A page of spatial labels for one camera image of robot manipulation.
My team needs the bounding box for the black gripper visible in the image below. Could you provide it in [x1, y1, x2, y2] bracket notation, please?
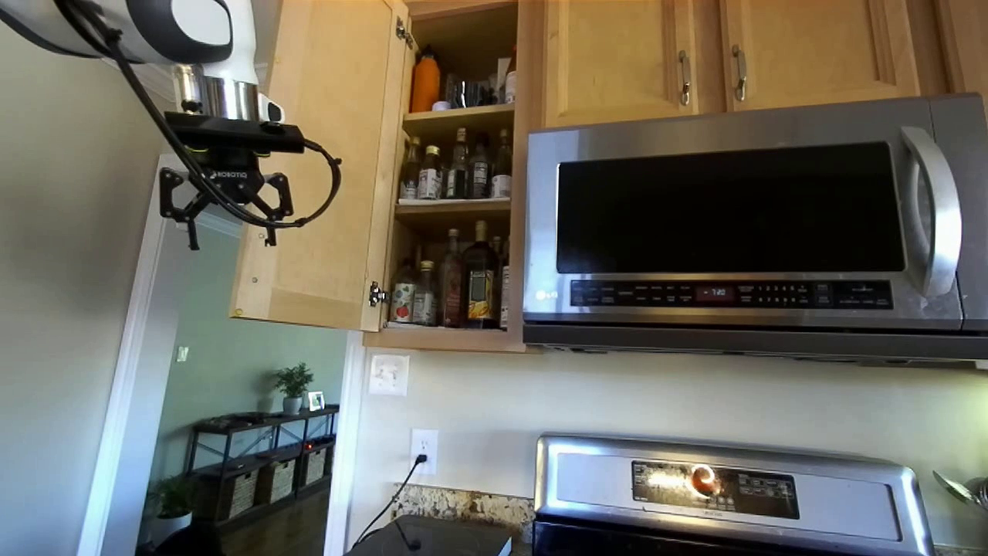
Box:
[157, 148, 299, 254]

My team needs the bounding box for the wooden cupboard door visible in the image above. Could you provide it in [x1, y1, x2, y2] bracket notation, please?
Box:
[225, 0, 421, 335]

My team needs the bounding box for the wide wooden cabinet door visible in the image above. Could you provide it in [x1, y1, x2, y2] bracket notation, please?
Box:
[715, 0, 926, 113]
[538, 0, 704, 122]

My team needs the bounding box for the narrow wooden cabinet door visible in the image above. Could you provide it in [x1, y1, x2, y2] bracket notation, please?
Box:
[932, 0, 988, 100]

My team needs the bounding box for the green potted plant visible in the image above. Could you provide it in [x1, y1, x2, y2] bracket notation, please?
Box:
[269, 360, 319, 417]

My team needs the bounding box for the bottle with red label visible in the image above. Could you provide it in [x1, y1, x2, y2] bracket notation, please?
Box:
[389, 254, 421, 326]

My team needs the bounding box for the small bottle white label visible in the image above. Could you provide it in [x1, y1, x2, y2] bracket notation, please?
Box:
[410, 257, 445, 331]

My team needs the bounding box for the clear bottle white label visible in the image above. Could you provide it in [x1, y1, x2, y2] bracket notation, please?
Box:
[413, 141, 448, 203]

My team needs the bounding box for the black metal shelf unit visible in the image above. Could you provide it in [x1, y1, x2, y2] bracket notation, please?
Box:
[183, 401, 343, 529]

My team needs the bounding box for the brown glass bottle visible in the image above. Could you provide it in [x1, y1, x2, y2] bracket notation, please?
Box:
[440, 226, 469, 331]

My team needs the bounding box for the dark slim bottle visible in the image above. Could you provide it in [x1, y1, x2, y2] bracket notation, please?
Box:
[442, 122, 475, 200]
[488, 127, 515, 200]

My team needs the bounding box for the orange bottle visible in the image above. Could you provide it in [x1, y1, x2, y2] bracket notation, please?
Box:
[409, 50, 448, 113]

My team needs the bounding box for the dark bottle yellow label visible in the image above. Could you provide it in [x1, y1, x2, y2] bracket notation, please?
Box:
[459, 216, 505, 331]

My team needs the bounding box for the large green floor plant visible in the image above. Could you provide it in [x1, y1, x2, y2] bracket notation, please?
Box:
[145, 476, 208, 545]

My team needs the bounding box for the stainless steel microwave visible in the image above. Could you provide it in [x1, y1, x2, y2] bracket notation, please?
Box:
[519, 93, 988, 365]

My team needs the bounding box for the metal spoon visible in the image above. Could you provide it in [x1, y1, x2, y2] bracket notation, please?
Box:
[928, 467, 988, 512]

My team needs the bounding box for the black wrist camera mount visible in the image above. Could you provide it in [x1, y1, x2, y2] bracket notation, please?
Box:
[161, 108, 312, 158]

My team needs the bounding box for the white light switch plate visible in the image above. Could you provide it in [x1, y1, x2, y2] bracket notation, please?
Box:
[369, 351, 413, 401]

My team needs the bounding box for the wooden wall cabinet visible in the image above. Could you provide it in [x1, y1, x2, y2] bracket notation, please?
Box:
[359, 0, 988, 355]

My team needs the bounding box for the white wall outlet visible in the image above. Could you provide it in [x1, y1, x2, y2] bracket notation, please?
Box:
[409, 427, 442, 479]

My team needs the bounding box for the black plug with cable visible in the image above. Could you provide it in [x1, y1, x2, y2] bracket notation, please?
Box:
[352, 451, 432, 556]

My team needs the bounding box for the silver cabinet door handle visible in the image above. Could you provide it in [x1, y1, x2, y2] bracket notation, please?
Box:
[730, 43, 750, 106]
[674, 45, 694, 111]

